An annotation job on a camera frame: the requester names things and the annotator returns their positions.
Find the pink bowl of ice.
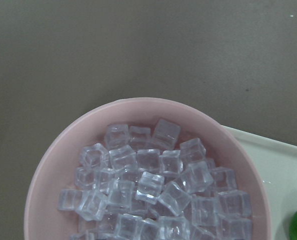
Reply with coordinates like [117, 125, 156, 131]
[24, 98, 271, 240]

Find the beige plastic tray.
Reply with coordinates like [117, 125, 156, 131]
[226, 126, 297, 240]

